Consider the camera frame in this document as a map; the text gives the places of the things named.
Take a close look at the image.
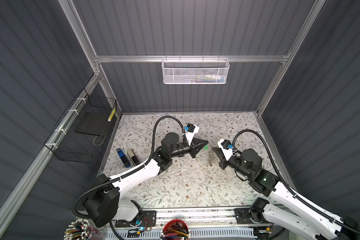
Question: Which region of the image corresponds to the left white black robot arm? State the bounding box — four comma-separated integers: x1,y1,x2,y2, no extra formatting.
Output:
84,133,209,228

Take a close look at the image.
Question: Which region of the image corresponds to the white mesh wall basket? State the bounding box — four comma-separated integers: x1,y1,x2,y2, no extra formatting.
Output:
161,57,230,85

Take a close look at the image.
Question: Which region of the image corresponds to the grey strap metal keyring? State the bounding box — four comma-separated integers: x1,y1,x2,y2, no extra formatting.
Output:
208,148,217,167

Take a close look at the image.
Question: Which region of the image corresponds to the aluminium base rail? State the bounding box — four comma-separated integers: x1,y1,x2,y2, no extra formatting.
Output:
113,206,275,240

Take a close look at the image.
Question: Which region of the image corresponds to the right black corrugated cable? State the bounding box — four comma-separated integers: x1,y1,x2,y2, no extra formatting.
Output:
231,128,360,239

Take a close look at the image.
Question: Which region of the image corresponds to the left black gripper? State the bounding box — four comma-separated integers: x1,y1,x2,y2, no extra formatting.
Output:
168,137,207,161

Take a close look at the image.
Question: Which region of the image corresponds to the clear pencil jar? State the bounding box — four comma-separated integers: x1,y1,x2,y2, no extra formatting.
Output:
63,219,106,240

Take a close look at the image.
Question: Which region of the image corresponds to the yellow marker pen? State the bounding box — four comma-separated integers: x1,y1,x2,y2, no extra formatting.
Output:
108,108,116,122

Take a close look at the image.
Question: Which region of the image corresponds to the black corrugated cable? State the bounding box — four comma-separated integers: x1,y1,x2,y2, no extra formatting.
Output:
231,128,360,239
71,115,187,219

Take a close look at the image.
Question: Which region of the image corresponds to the blue usb stick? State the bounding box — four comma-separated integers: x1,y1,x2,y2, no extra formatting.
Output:
117,148,131,168

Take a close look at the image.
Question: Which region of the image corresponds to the black wire wall basket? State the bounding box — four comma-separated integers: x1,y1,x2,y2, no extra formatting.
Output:
45,90,118,164

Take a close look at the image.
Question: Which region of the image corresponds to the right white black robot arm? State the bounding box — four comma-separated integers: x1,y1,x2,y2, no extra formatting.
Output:
213,147,358,240

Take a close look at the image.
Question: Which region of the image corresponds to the left black corrugated cable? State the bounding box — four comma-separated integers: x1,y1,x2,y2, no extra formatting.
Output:
71,115,187,219

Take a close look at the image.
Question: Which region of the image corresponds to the red pencil cup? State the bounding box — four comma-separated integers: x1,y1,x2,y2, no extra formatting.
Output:
160,219,191,240

